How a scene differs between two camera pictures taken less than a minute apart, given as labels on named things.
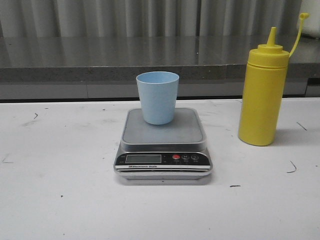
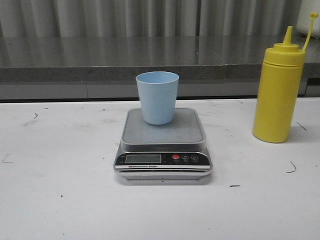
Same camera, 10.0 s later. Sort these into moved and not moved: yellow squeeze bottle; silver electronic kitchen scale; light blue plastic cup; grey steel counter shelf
Moved: yellow squeeze bottle
Not moved: light blue plastic cup; silver electronic kitchen scale; grey steel counter shelf
